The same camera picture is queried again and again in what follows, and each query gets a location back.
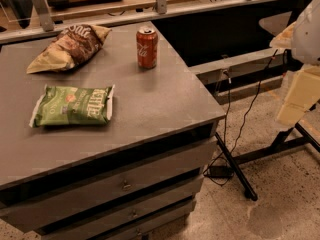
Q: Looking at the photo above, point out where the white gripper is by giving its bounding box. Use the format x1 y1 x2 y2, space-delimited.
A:
270 0 320 127

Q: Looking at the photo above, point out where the red coke can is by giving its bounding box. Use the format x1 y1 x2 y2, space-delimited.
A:
136 26 158 69

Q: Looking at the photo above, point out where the black metal table leg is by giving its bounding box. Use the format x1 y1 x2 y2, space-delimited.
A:
215 133 258 201

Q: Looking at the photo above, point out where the black power adapter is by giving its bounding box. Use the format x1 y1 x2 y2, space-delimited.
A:
209 166 233 178

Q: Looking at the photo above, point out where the grey drawer cabinet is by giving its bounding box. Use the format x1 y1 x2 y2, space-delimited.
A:
0 25 224 240

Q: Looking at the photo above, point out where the brown chip bag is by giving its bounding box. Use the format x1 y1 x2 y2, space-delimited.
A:
26 24 111 74

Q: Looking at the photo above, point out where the green kettle chip bag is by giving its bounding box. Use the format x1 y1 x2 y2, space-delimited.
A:
29 85 114 128

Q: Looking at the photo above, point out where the black cable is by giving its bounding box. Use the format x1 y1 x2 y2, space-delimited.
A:
203 49 279 187

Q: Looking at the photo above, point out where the metal frame rail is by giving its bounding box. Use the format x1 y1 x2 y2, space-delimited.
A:
0 0 277 45

